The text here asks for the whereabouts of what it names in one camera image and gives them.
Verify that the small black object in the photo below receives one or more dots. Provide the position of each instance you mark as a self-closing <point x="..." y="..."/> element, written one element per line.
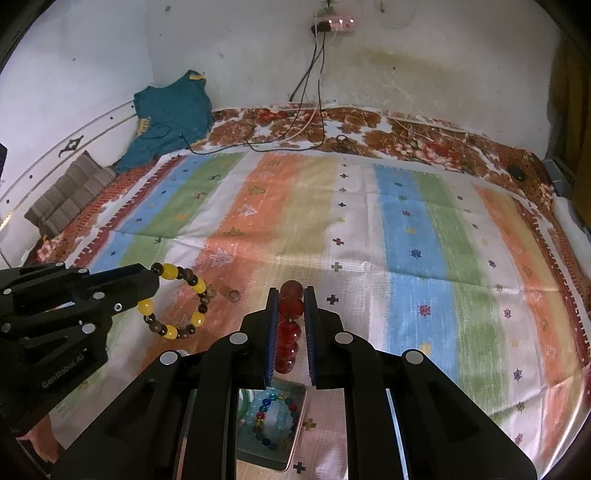
<point x="517" y="173"/>

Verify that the white bed headboard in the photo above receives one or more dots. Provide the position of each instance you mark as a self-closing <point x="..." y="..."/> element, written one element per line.
<point x="51" y="138"/>

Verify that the brown floral blanket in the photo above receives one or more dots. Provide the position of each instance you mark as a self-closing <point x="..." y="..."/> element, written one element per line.
<point x="369" y="127"/>

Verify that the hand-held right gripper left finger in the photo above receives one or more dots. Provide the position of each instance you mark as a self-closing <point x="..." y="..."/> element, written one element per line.
<point x="273" y="341"/>

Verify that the striped colourful mat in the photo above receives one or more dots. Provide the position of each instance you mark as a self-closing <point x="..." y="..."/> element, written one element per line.
<point x="415" y="230"/>

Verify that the pink power strip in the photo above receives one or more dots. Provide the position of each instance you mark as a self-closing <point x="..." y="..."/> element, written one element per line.
<point x="339" y="23"/>

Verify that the brown loose bead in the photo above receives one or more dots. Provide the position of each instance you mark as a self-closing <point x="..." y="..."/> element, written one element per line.
<point x="233" y="294"/>

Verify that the silver metal tin box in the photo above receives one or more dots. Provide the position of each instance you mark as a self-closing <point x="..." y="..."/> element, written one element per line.
<point x="272" y="454"/>

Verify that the teal garment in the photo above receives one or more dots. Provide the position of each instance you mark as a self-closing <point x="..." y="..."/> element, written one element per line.
<point x="166" y="110"/>

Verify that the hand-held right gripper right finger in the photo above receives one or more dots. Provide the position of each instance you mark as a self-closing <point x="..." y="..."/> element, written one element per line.
<point x="310" y="341"/>

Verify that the green jade bangle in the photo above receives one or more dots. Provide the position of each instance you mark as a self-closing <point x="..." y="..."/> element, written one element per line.
<point x="244" y="408"/>

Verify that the brown striped pillow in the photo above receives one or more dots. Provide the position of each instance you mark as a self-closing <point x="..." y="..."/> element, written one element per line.
<point x="69" y="194"/>

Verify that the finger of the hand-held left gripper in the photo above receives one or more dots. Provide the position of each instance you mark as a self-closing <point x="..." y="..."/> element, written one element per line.
<point x="131" y="286"/>
<point x="41" y="281"/>

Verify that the yellow hanging cloth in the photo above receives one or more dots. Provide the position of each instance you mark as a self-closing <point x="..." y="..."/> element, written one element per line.
<point x="572" y="115"/>

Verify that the white bolster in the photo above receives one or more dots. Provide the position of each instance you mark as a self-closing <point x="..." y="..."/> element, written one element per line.
<point x="575" y="226"/>

